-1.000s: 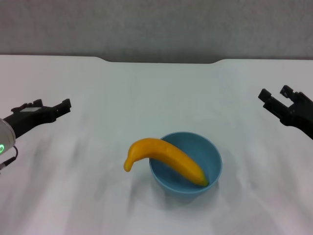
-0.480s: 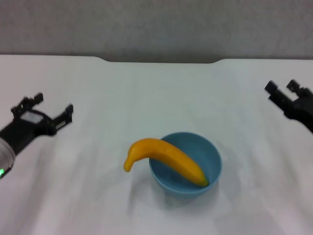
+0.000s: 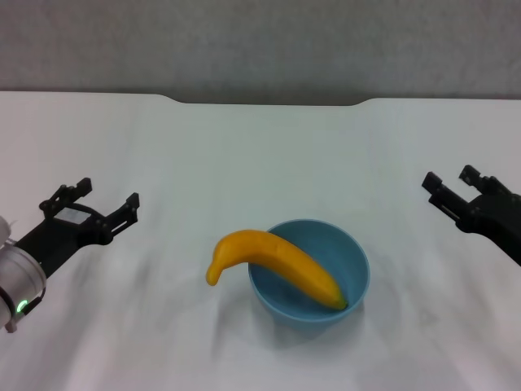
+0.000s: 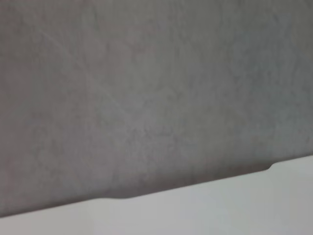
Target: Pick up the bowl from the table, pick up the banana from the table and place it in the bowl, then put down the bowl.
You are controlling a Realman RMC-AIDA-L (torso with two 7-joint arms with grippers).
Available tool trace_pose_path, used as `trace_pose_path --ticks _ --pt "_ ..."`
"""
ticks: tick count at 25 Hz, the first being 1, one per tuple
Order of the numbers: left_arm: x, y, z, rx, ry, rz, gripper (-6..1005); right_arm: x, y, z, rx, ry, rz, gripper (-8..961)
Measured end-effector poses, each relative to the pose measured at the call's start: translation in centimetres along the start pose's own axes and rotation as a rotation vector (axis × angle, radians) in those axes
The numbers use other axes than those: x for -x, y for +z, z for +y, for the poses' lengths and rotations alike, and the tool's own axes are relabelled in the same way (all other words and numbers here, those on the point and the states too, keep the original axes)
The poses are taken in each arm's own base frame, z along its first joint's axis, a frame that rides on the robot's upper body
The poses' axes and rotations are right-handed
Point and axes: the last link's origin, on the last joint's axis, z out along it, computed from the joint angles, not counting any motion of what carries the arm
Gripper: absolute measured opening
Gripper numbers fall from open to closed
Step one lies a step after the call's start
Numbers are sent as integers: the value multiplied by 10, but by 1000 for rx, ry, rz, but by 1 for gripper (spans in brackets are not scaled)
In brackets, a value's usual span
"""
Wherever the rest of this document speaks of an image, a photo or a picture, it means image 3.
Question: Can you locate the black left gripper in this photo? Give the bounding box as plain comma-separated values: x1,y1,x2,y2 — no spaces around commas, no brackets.
15,177,141,281

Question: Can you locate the blue bowl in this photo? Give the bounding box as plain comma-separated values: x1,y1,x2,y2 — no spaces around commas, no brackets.
247,219,371,327

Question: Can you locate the yellow banana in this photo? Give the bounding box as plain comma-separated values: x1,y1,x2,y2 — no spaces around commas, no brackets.
204,229,349,312

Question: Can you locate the thin black cable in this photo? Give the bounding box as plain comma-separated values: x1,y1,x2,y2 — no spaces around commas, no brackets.
24,284,46,315

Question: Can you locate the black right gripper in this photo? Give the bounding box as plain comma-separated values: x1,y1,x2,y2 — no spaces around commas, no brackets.
421,164,521,268

